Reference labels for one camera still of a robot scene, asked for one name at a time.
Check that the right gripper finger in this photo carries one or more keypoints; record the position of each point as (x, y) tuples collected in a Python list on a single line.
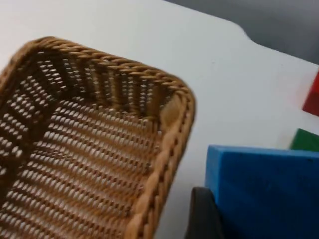
[(202, 216)]

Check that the blue cube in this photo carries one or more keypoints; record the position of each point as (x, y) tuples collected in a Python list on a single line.
[(266, 194)]

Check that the brown wicker basket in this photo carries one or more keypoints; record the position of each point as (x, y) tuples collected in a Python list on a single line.
[(89, 147)]

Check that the green cube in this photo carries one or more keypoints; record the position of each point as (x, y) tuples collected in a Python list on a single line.
[(305, 142)]

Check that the red cube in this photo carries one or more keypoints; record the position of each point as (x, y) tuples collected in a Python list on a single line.
[(312, 98)]

